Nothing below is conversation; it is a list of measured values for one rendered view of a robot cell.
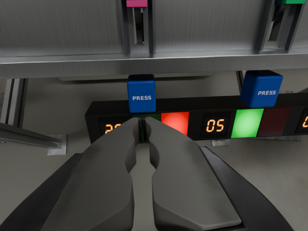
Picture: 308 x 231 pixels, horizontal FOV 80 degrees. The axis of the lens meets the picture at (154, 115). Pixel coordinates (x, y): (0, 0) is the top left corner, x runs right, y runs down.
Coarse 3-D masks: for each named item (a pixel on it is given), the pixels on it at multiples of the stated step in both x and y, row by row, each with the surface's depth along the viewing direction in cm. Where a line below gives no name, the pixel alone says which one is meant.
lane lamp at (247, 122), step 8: (240, 112) 20; (248, 112) 20; (256, 112) 20; (240, 120) 20; (248, 120) 20; (256, 120) 20; (240, 128) 21; (248, 128) 21; (256, 128) 21; (232, 136) 21; (240, 136) 21; (248, 136) 21
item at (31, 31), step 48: (0, 0) 13; (48, 0) 13; (96, 0) 13; (192, 0) 14; (240, 0) 14; (0, 48) 14; (48, 48) 15; (96, 48) 15; (144, 48) 15; (192, 48) 15; (240, 48) 16; (288, 48) 15
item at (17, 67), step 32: (0, 64) 13; (32, 64) 13; (64, 64) 13; (96, 64) 13; (128, 64) 13; (160, 64) 14; (192, 64) 14; (224, 64) 14; (256, 64) 14; (288, 64) 14
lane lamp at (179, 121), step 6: (162, 114) 19; (168, 114) 19; (174, 114) 19; (180, 114) 19; (186, 114) 19; (162, 120) 19; (168, 120) 20; (174, 120) 20; (180, 120) 20; (186, 120) 20; (174, 126) 20; (180, 126) 20; (186, 126) 20; (186, 132) 20
